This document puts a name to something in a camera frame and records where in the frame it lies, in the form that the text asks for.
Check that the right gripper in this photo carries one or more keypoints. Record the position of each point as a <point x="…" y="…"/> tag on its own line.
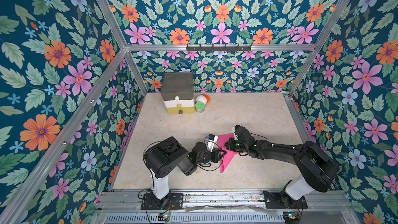
<point x="234" y="144"/>

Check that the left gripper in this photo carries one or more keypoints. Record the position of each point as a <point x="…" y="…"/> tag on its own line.
<point x="215" y="158"/>

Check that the pink square paper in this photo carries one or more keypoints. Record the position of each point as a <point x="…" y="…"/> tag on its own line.
<point x="221" y="142"/>

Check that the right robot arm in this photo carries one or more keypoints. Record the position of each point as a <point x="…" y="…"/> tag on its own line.
<point x="318" y="170"/>

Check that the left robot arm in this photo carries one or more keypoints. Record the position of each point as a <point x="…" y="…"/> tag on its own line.
<point x="162" y="157"/>

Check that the green lidded can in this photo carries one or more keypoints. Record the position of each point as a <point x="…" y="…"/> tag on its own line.
<point x="200" y="107"/>

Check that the orange white plush toy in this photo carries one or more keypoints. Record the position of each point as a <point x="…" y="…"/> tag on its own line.
<point x="203" y="98"/>

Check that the small drawer cabinet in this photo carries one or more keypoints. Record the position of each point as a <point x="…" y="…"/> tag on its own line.
<point x="177" y="92"/>

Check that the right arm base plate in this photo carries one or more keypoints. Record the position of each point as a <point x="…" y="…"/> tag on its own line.
<point x="281" y="200"/>

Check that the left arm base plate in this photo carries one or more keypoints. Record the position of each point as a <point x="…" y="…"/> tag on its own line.
<point x="172" y="201"/>

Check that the black hook rail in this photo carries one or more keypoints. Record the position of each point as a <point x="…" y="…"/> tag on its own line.
<point x="213" y="47"/>

